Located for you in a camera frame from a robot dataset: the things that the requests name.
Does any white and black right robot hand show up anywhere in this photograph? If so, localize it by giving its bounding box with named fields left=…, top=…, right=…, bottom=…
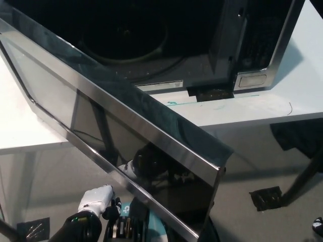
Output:
left=312, top=218, right=323, bottom=238

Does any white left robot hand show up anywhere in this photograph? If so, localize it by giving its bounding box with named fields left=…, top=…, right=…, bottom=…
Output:
left=77, top=185, right=122, bottom=226

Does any black glass microwave door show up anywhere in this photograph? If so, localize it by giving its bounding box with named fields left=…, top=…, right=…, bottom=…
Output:
left=0, top=5, right=235, bottom=242

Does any black and teal robot body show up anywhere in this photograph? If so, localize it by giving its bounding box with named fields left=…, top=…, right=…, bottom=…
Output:
left=104, top=199, right=168, bottom=242

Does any black cloth under desk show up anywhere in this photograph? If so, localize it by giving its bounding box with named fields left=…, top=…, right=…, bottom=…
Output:
left=269, top=120, right=323, bottom=159

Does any glass microwave turntable plate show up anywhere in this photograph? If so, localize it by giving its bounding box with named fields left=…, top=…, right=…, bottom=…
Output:
left=80, top=24, right=185, bottom=75

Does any black table leg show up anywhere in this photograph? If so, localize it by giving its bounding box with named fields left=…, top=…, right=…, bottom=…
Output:
left=282, top=148, right=323, bottom=209
left=0, top=218, right=29, bottom=242

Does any black floor tape patch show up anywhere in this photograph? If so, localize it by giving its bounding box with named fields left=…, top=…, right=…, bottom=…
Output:
left=249, top=186, right=284, bottom=212
left=16, top=217, right=50, bottom=239

